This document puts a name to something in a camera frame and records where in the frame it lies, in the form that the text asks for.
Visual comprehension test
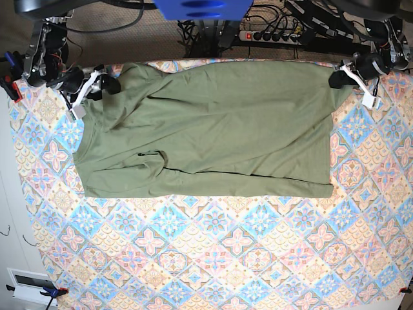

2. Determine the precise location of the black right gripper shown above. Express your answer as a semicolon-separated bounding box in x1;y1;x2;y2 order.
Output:
86;74;121;100

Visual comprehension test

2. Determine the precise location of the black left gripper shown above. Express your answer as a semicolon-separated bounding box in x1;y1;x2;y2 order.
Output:
328;70;358;89

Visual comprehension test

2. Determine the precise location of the olive green t-shirt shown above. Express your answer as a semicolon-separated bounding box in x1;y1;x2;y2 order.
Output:
73;61;352;198

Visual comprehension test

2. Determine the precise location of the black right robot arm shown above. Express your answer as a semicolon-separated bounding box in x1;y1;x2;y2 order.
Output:
22;11;121;103

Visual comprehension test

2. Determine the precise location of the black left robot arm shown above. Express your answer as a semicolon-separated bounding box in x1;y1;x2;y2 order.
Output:
328;14;412;89

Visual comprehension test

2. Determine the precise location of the white power strip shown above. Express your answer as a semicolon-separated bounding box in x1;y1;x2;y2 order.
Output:
238;30;301;45

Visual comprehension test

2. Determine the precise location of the colourful patterned tablecloth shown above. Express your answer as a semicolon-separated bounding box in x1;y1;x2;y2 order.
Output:
8;73;412;309

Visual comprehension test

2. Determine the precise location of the blue orange clamp lower left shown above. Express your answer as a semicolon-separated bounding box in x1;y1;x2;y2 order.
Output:
6;285;68;309

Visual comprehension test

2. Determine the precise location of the orange clamp lower right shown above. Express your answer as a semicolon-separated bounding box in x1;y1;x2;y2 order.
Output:
399;287;412;294

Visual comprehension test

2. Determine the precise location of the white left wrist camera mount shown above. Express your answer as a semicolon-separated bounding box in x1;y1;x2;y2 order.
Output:
337;63;381;110

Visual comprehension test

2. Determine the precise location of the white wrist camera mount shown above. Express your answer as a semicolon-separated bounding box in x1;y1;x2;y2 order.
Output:
66;65;107;122
337;63;381;110

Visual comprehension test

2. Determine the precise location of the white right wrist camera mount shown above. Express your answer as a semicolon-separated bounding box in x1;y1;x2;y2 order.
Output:
66;65;107;122

